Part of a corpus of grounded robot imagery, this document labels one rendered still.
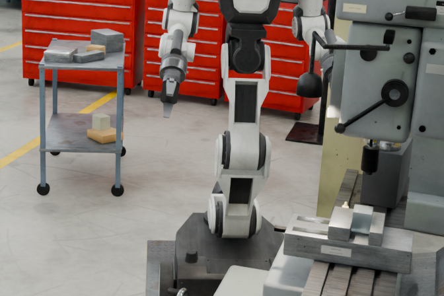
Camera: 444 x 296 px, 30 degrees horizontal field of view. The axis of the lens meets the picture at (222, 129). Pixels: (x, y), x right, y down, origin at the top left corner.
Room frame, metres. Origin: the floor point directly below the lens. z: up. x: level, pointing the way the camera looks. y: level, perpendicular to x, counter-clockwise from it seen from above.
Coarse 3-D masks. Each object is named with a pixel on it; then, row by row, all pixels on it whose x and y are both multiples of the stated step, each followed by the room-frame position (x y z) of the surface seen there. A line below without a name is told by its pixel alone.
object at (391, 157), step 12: (396, 144) 2.59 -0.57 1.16; (408, 144) 2.64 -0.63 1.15; (384, 156) 2.54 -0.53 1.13; (396, 156) 2.52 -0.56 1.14; (408, 156) 2.67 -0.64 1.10; (384, 168) 2.54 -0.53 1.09; (396, 168) 2.52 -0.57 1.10; (408, 168) 2.70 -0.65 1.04; (372, 180) 2.55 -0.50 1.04; (384, 180) 2.53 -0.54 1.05; (396, 180) 2.52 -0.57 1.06; (372, 192) 2.55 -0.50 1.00; (384, 192) 2.53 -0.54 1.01; (396, 192) 2.52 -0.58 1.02; (372, 204) 2.55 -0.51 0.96; (384, 204) 2.53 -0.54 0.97; (396, 204) 2.53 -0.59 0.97
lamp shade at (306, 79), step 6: (306, 72) 2.20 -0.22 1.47; (300, 78) 2.18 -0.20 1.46; (306, 78) 2.17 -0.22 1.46; (312, 78) 2.17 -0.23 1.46; (318, 78) 2.17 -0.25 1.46; (300, 84) 2.17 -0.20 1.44; (306, 84) 2.16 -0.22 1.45; (312, 84) 2.16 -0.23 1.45; (318, 84) 2.17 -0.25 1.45; (300, 90) 2.17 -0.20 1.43; (306, 90) 2.16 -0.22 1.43; (312, 90) 2.16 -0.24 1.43; (318, 90) 2.16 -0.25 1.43; (306, 96) 2.16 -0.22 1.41; (312, 96) 2.16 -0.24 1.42; (318, 96) 2.16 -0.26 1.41
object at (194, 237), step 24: (216, 192) 3.18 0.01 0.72; (192, 216) 3.28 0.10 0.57; (192, 240) 3.03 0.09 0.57; (216, 240) 3.04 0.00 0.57; (240, 240) 3.06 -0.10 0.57; (264, 240) 3.07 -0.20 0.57; (192, 264) 2.74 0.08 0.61; (216, 264) 2.79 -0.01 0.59; (240, 264) 2.80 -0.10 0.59; (264, 264) 2.81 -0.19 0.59; (192, 288) 2.69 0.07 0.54; (216, 288) 2.70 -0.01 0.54
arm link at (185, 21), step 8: (176, 16) 2.98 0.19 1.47; (184, 16) 2.99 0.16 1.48; (192, 16) 2.99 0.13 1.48; (168, 24) 2.98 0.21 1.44; (176, 24) 2.95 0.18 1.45; (184, 24) 2.98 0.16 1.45; (192, 24) 2.98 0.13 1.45; (168, 32) 2.93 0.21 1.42; (184, 32) 2.90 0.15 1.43; (192, 32) 2.99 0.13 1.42
